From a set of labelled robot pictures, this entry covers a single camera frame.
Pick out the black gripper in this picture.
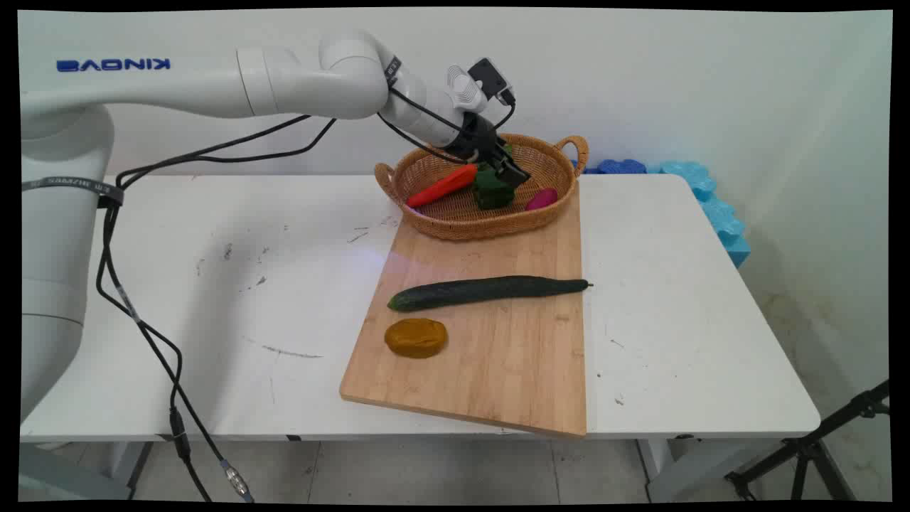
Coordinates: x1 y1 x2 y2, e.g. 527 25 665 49
451 112 532 188

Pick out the brown-yellow toy potato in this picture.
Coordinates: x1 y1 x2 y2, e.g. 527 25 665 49
385 318 449 359

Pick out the green toy bell pepper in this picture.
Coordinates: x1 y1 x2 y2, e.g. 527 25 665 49
472 164 515 211

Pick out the orange toy carrot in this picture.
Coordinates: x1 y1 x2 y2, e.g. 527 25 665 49
407 164 478 209

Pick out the dark blue foam piece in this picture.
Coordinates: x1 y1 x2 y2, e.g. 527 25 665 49
573 159 649 176

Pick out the long dark green cucumber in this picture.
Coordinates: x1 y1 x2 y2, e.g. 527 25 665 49
387 275 594 313

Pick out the wooden cutting board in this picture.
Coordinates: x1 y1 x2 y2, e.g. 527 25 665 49
339 181 588 438

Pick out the light blue foam piece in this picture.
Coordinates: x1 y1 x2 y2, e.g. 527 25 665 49
658 161 752 269

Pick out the white table leg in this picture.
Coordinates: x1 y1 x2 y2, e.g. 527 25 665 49
20 441 154 501
635 435 779 503

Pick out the black tripod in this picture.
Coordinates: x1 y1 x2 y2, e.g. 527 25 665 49
724 380 891 503

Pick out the woven wicker basket with handles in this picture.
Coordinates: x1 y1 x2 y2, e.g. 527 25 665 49
375 134 589 241

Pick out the black wrist camera, white mount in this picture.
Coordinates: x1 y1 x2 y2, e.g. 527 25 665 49
446 58 515 114

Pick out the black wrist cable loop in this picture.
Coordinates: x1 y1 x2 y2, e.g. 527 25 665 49
376 68 517 166

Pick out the black cable with metal connector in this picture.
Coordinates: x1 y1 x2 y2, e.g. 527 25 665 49
97 117 255 503

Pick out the black cable with black plug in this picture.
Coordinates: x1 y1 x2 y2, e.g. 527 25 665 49
97 114 314 503

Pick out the grey velcro strap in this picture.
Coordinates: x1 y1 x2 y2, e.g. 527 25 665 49
21 176 126 208

